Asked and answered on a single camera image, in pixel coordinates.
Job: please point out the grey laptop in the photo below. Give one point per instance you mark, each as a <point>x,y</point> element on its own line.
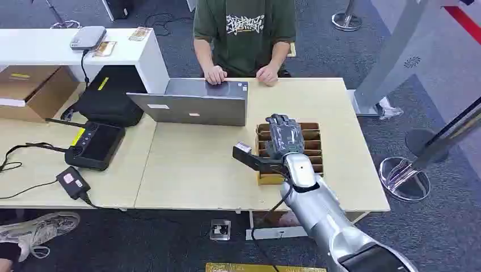
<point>195,107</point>

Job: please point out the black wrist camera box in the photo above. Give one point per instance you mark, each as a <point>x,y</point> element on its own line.
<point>256,162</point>

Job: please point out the gold printed card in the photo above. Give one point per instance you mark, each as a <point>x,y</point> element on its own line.
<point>139,34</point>
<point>105,49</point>

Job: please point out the black carry bag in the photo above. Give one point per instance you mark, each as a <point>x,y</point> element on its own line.
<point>111,97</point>

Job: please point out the person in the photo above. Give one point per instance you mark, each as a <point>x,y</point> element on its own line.
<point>244,37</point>

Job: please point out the grey white pillar stand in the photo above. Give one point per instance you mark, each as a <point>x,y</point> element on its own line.
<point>398,56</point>

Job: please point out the white side shelf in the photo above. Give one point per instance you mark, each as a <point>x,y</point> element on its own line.
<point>49,47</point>

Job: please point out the red barrier belt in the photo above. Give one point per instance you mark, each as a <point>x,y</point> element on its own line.
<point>466,20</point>

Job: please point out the steel floor socket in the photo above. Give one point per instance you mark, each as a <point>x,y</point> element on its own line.
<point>220,229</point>

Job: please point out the grey flat device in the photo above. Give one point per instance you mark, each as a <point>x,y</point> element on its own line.
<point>88,37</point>

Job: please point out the black power adapter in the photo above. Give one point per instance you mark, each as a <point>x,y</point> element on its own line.
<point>72,183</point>

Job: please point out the person's hand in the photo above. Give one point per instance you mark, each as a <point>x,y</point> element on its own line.
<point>215,75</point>
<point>267,74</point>

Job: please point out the person's left hand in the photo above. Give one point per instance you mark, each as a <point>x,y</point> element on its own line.
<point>267,74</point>

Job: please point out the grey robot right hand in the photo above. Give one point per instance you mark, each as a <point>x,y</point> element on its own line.
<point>285,137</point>

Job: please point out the person's right hand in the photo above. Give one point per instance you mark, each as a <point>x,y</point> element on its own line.
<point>215,75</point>

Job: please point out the clear plastic bag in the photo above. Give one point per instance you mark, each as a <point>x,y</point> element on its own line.
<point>390,110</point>

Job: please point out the black box with white frame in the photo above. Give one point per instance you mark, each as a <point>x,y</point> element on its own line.
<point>118,8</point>

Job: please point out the chrome stanchion base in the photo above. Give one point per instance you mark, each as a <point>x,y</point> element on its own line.
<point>404,180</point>
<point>346,20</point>

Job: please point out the wooden card box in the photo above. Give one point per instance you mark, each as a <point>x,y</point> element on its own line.
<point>313,144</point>

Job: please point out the grey sneaker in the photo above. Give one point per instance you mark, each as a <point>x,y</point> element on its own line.
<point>35,231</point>

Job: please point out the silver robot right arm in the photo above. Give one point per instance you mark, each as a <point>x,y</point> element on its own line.
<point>321,212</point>

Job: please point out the black remote controller with screen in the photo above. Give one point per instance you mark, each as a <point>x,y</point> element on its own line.
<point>96,144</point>

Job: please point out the yellow sheet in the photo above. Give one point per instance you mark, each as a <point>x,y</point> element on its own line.
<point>240,268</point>

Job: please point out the brown cardboard box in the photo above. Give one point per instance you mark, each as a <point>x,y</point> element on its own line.
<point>34,90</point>

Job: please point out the white desk leg bracket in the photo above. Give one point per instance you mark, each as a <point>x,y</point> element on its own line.
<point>278,232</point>

